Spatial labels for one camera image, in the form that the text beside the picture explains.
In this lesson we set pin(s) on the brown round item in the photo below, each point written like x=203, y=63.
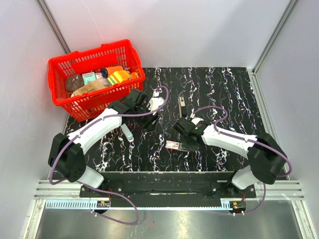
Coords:
x=74, y=83

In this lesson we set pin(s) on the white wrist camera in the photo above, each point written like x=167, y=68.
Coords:
x=195, y=120
x=155, y=102

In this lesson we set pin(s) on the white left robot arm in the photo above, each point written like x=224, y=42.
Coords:
x=67, y=154

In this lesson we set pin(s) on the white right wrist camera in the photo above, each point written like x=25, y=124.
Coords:
x=195, y=120

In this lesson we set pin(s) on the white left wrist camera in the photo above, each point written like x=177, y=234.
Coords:
x=155, y=102

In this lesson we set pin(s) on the yellow green box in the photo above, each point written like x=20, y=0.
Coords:
x=118, y=77

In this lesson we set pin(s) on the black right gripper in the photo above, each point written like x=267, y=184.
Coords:
x=190, y=148

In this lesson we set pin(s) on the staple box with tray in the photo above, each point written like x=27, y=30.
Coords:
x=173, y=145

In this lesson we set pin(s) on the teal small box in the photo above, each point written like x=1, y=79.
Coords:
x=88, y=77

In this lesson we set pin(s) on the red plastic basket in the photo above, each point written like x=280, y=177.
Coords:
x=90, y=105

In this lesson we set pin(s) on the dark stapler magazine part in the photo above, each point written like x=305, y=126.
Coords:
x=182, y=107

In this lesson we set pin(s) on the orange cylinder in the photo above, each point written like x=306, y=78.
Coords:
x=107, y=71

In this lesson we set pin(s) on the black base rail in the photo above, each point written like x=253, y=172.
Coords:
x=164, y=190

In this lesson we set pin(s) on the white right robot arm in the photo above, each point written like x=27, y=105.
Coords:
x=266, y=159

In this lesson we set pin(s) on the brown cardboard packet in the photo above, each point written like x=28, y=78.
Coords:
x=88, y=88

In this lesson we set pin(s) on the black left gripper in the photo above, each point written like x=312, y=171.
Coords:
x=150, y=124

